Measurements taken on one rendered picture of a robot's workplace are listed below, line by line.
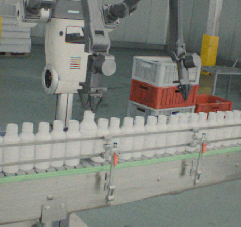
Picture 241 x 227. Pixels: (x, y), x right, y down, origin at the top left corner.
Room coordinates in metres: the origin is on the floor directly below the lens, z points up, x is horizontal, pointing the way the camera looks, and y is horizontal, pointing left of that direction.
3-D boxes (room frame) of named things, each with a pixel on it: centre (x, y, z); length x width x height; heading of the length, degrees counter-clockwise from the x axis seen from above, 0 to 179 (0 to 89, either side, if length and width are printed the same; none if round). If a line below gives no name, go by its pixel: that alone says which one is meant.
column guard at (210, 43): (11.69, -2.21, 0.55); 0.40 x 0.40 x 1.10; 35
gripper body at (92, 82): (1.50, 0.12, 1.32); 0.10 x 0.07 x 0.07; 35
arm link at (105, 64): (1.47, 0.09, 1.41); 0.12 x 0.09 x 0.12; 35
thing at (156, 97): (4.26, -0.41, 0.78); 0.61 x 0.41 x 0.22; 132
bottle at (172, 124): (1.74, -0.23, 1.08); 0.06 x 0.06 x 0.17
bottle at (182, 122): (1.78, -0.27, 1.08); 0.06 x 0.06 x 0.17
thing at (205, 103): (4.74, -0.93, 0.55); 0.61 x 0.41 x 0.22; 128
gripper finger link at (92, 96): (1.49, 0.11, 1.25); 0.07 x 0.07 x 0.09; 35
